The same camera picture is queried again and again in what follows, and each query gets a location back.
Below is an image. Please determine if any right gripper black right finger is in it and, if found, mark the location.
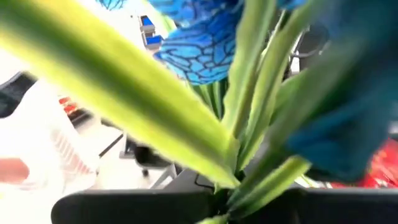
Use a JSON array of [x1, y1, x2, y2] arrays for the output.
[[231, 186, 398, 224]]

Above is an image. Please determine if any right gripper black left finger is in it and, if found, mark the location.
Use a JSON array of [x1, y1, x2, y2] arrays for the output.
[[50, 169, 231, 224]]

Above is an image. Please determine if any red artificial flower bunch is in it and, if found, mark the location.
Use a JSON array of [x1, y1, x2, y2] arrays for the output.
[[329, 138, 398, 189]]

